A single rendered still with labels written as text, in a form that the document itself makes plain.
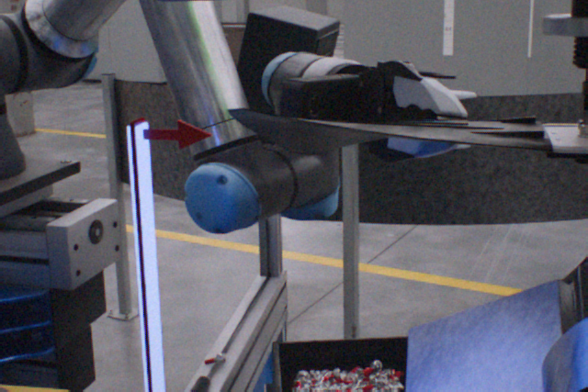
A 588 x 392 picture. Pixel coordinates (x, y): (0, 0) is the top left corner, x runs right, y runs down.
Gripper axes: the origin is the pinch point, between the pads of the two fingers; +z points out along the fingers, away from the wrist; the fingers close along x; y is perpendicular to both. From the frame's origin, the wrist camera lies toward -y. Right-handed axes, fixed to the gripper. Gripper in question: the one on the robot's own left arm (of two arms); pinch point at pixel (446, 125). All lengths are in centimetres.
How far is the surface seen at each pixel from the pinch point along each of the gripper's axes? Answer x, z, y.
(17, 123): 103, -673, 60
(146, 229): 10.2, -8.3, -23.0
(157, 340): 20.5, -8.9, -21.3
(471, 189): 40, -135, 117
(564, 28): -8.5, 12.3, -0.4
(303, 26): -7, -53, 13
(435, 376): 19.1, 6.9, -3.6
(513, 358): 15.2, 12.9, -1.6
